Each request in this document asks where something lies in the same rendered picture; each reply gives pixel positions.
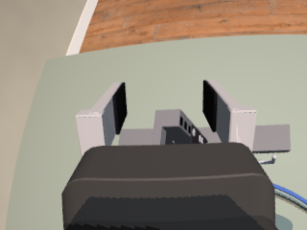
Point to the black network patch panel rack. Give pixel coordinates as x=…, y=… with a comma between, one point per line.
x=174, y=124

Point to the blue cable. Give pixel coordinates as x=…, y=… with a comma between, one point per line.
x=290, y=193

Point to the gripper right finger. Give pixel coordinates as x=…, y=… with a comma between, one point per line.
x=232, y=122

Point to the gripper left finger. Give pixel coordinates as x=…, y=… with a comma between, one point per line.
x=99, y=125

